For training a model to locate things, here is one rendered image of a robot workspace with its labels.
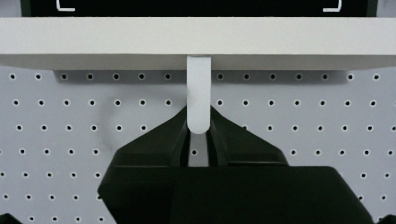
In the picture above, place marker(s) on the grey perforated base plate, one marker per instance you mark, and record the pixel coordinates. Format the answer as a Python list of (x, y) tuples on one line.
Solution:
[(59, 129)]

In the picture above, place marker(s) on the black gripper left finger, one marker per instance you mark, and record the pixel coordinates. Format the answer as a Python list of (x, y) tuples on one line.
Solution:
[(168, 143)]

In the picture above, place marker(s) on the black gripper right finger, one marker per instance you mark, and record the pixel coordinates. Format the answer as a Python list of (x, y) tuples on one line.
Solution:
[(229, 144)]

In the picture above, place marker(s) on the grey lab imager with drawer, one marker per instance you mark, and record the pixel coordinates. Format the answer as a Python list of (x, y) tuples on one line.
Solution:
[(198, 36)]

